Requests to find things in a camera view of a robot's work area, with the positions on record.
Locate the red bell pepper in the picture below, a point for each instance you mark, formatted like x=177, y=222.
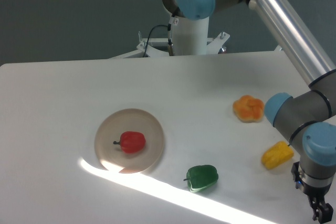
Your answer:
x=131, y=142

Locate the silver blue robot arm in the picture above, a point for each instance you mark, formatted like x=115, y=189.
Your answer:
x=302, y=121

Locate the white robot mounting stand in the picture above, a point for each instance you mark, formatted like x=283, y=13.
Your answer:
x=181, y=37

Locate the orange knotted bread roll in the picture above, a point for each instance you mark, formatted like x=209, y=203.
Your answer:
x=249, y=109

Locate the beige round plate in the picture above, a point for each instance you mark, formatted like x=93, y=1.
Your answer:
x=112, y=157

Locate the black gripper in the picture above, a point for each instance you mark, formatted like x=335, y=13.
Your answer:
x=315, y=189

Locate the green bell pepper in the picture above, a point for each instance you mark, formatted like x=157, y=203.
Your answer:
x=201, y=177

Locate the yellow bell pepper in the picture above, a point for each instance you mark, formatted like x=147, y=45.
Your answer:
x=277, y=155

